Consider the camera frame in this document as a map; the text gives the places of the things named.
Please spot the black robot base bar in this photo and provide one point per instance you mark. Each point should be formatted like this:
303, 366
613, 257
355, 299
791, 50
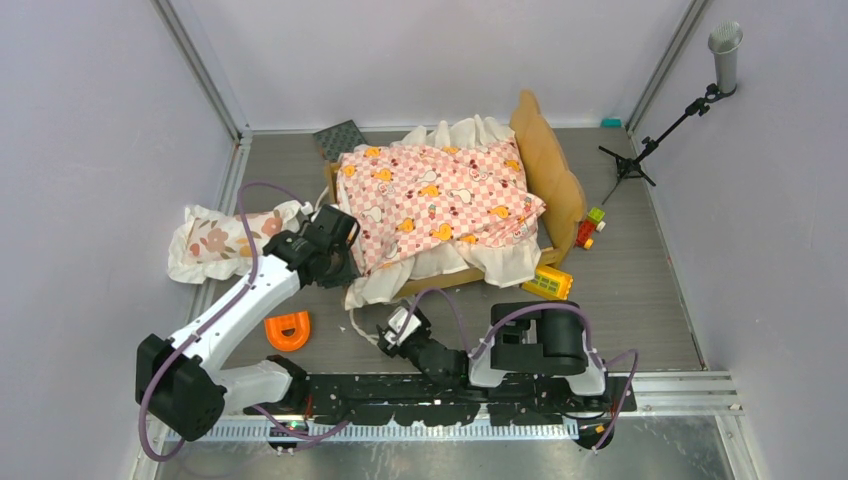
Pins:
412, 400

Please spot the yellow toy window block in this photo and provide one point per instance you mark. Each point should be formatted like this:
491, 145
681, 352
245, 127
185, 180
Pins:
549, 283

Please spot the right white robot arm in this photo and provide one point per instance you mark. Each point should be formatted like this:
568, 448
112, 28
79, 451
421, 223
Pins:
546, 338

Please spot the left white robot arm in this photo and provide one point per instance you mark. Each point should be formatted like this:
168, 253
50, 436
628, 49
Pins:
181, 379

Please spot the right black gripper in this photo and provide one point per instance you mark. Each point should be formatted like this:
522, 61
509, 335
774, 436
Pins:
394, 349

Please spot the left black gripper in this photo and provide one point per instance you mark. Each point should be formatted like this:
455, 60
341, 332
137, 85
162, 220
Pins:
345, 277

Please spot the teal small block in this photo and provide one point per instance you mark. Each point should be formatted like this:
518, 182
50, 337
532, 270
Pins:
611, 123

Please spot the black microphone tripod stand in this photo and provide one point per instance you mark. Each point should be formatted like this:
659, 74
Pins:
631, 167

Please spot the grey microphone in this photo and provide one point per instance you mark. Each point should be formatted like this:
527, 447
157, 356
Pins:
724, 42

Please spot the pink checkered duck blanket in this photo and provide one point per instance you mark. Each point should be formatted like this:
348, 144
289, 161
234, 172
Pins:
436, 203

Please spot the red green toy car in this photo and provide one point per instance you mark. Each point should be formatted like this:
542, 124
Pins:
593, 222

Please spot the orange plastic arch piece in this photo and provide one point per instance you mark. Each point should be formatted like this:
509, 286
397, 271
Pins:
288, 333

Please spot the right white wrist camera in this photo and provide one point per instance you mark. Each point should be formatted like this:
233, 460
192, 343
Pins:
401, 324

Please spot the wooden pet bed frame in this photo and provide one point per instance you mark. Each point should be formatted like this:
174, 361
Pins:
548, 177

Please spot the white floral pillow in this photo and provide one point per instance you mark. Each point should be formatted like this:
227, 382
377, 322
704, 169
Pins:
212, 245

